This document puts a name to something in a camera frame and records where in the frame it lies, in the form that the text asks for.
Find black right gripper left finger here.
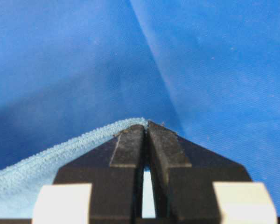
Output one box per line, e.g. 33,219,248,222
32,125,145,224

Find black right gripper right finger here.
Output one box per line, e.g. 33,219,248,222
147,122,278,224

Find light blue towel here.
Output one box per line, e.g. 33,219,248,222
0,118,148,219

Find dark blue table cloth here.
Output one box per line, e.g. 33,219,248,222
0,0,280,216

